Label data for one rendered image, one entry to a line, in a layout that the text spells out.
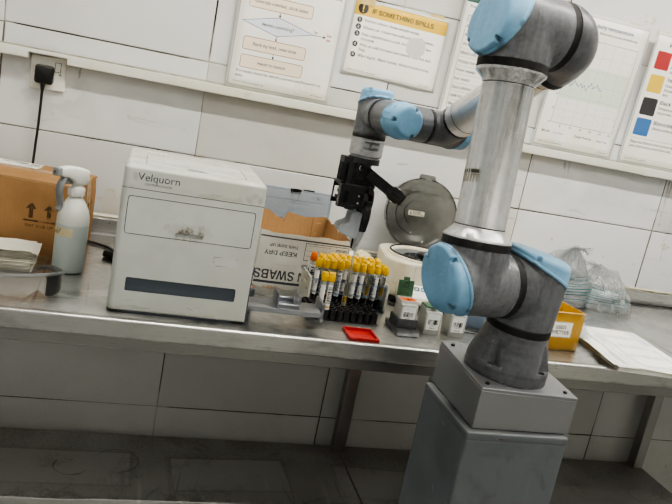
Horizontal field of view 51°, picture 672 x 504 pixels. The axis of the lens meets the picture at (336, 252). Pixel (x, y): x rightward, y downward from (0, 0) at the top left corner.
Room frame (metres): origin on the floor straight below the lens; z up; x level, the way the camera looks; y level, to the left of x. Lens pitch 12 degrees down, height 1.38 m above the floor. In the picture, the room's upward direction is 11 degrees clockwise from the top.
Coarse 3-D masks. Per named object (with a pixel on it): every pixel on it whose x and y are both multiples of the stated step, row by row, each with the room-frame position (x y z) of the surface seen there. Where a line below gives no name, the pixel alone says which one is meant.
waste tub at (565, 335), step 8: (568, 304) 1.76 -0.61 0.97; (560, 312) 1.67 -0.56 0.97; (568, 312) 1.68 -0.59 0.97; (576, 312) 1.73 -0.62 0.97; (560, 320) 1.67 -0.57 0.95; (568, 320) 1.68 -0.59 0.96; (576, 320) 1.69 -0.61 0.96; (560, 328) 1.67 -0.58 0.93; (568, 328) 1.68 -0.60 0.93; (576, 328) 1.69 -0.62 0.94; (552, 336) 1.67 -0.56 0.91; (560, 336) 1.68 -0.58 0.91; (568, 336) 1.68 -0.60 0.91; (576, 336) 1.69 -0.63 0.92; (552, 344) 1.67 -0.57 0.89; (560, 344) 1.68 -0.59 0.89; (568, 344) 1.69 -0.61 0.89; (576, 344) 1.70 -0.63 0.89
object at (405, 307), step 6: (396, 300) 1.60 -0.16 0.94; (402, 300) 1.57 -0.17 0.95; (408, 300) 1.58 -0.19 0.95; (414, 300) 1.59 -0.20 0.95; (396, 306) 1.59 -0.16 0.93; (402, 306) 1.56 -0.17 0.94; (408, 306) 1.57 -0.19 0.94; (414, 306) 1.57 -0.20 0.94; (396, 312) 1.59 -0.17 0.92; (402, 312) 1.56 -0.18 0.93; (408, 312) 1.57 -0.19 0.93; (414, 312) 1.57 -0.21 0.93; (402, 318) 1.56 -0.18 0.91; (408, 318) 1.57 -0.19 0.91; (414, 318) 1.57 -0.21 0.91
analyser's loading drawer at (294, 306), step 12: (276, 288) 1.48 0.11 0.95; (252, 300) 1.46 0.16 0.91; (264, 300) 1.48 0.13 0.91; (276, 300) 1.46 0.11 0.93; (288, 300) 1.50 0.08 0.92; (300, 300) 1.46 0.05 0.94; (276, 312) 1.44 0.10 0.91; (288, 312) 1.45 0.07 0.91; (300, 312) 1.45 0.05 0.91; (312, 312) 1.46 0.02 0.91
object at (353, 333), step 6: (348, 330) 1.51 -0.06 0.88; (354, 330) 1.51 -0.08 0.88; (360, 330) 1.52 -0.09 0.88; (366, 330) 1.52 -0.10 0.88; (348, 336) 1.46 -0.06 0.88; (354, 336) 1.47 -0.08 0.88; (360, 336) 1.48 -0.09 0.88; (366, 336) 1.49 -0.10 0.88; (372, 336) 1.50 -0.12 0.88; (372, 342) 1.46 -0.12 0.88; (378, 342) 1.46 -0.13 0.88
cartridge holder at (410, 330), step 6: (390, 318) 1.60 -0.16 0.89; (396, 318) 1.57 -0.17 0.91; (390, 324) 1.59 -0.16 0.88; (396, 324) 1.56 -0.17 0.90; (402, 324) 1.56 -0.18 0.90; (408, 324) 1.56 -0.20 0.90; (414, 324) 1.57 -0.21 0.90; (396, 330) 1.55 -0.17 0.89; (402, 330) 1.55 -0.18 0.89; (408, 330) 1.55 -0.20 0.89; (414, 330) 1.56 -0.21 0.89; (414, 336) 1.55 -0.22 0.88
